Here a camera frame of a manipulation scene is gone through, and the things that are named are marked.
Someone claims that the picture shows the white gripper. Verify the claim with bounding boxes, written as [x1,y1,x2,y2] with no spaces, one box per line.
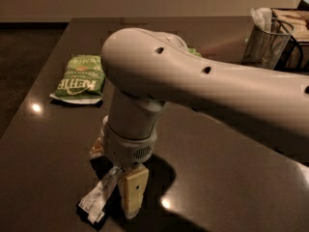
[90,116,157,219]

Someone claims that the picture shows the dark blue rxbar wrapper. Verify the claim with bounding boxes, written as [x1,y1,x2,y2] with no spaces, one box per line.
[76,166,123,228]

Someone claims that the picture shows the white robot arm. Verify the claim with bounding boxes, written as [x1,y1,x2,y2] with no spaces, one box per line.
[99,28,309,218]

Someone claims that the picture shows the green kettle chips bag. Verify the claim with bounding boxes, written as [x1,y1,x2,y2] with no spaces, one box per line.
[50,55,105,104]

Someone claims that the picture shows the green chips bag back side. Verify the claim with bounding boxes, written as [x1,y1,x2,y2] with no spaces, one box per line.
[188,48,202,57]

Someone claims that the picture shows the white packets in cup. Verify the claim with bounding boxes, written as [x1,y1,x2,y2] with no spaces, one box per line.
[250,8,272,32]

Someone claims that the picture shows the wire mesh cup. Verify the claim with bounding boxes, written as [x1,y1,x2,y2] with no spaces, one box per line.
[241,17,295,70]

